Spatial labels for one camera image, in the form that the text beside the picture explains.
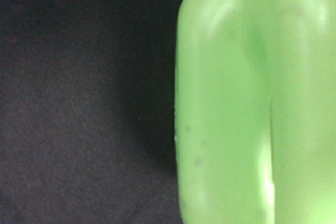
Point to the green plastic watering can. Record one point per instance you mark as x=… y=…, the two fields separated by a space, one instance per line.
x=255 y=111

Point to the black tablecloth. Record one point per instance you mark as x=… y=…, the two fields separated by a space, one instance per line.
x=87 y=111

